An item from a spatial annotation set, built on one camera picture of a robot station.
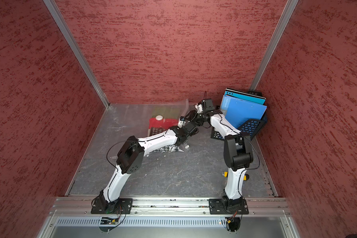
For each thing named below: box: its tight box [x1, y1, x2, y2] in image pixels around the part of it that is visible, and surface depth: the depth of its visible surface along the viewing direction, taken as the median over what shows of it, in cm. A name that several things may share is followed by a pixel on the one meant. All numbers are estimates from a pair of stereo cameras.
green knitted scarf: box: [151, 104, 183, 119], surface depth 115 cm
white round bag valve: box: [155, 115, 164, 121], surface depth 110 cm
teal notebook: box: [224, 87, 267, 106], surface depth 87 cm
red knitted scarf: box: [148, 117, 179, 129], surface depth 107 cm
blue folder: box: [220, 95, 268, 129], surface depth 85 cm
